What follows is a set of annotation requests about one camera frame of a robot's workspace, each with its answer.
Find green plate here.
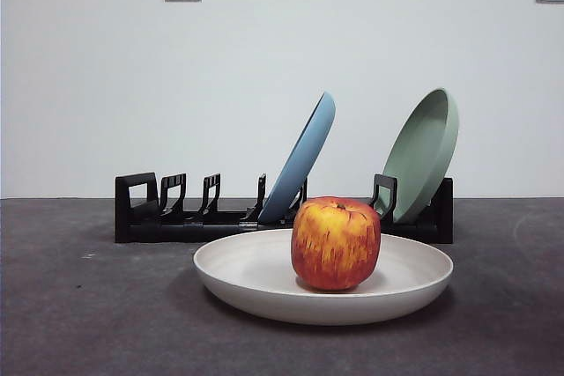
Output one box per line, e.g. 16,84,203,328
381,87,460,224

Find black plate rack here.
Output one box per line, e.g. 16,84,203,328
115,172,455,245

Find blue plate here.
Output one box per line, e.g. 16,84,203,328
257,91,337,225

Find red and yellow apple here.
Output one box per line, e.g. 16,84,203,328
290,195,382,292

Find pale yellow cream plate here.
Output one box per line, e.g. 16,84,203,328
192,228,455,327

